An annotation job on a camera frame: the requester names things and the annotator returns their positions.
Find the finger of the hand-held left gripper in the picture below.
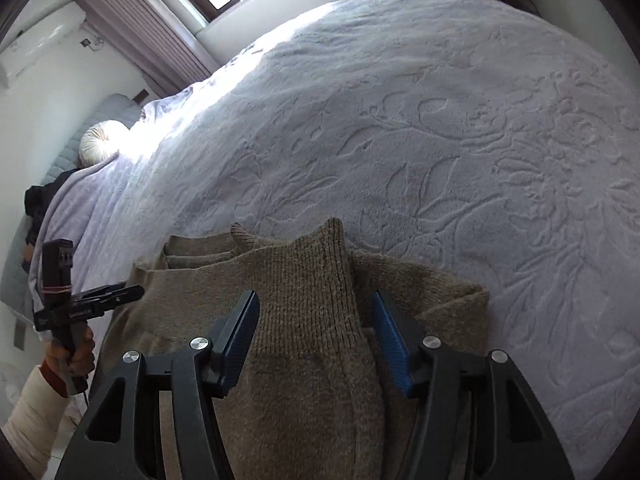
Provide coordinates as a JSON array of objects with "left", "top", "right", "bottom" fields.
[
  {"left": 74, "top": 284, "right": 128, "bottom": 300},
  {"left": 82, "top": 286, "right": 146, "bottom": 313}
]

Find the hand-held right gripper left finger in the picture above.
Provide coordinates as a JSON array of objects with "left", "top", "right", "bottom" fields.
[{"left": 54, "top": 289, "right": 261, "bottom": 480}]

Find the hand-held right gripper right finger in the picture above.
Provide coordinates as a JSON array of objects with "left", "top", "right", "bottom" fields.
[{"left": 370, "top": 290, "right": 576, "bottom": 480}]

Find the brown knitted sweater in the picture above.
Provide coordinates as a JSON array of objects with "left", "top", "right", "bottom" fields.
[{"left": 92, "top": 217, "right": 491, "bottom": 480}]

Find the person's left forearm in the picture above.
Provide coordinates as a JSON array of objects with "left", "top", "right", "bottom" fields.
[{"left": 0, "top": 362, "right": 71, "bottom": 478}]

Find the dark clothes pile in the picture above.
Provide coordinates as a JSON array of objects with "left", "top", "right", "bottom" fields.
[{"left": 24, "top": 170, "right": 76, "bottom": 241}]

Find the person's left hand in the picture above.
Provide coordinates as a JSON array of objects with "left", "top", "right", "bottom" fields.
[{"left": 42, "top": 327, "right": 96, "bottom": 391}]

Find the lavender ribbed fleece blanket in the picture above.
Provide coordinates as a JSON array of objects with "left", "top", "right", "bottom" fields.
[{"left": 30, "top": 152, "right": 166, "bottom": 321}]

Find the grey quilted headboard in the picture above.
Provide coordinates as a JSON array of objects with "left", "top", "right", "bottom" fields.
[{"left": 40, "top": 92, "right": 143, "bottom": 186}]

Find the white round pillow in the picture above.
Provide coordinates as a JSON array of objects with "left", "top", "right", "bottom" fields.
[{"left": 79, "top": 120, "right": 132, "bottom": 167}]

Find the lavender embossed bedspread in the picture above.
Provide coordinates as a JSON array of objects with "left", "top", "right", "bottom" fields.
[{"left": 30, "top": 0, "right": 640, "bottom": 480}]

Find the mauve pleated curtain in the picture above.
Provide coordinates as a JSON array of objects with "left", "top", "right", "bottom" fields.
[{"left": 75, "top": 0, "right": 221, "bottom": 98}]

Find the white wall air conditioner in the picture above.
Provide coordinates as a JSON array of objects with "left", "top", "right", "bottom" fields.
[{"left": 0, "top": 2, "right": 86, "bottom": 88}]

